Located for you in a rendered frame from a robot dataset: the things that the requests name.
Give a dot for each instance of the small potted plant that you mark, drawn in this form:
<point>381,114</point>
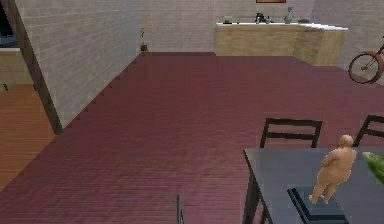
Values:
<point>143,46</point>

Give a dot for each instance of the green leafy vegetable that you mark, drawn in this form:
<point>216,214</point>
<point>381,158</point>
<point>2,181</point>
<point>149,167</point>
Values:
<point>375,165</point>

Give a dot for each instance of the red bicycle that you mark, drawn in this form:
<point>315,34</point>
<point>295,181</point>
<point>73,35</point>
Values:
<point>366,65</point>

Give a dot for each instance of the tan human figure statue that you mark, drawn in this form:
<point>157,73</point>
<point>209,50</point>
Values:
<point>335,170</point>

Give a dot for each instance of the dark flat dish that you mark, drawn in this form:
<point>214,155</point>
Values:
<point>303,21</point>

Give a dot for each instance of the light wood counter cabinet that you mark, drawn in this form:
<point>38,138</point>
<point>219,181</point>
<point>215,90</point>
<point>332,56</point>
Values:
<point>263,41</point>

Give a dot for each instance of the grey vase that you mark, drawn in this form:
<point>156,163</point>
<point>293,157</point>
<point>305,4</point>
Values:
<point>288,16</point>

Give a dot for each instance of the framed wall picture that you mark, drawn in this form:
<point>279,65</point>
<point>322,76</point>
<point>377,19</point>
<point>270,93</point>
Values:
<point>270,1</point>

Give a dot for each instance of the black small appliance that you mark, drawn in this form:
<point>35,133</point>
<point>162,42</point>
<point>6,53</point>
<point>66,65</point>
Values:
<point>259,17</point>

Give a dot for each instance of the black wooden chair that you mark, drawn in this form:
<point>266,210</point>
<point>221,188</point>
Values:
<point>290,123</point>
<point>370,131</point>

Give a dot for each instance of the dark grey table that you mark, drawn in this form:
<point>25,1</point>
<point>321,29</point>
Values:
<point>286,170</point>

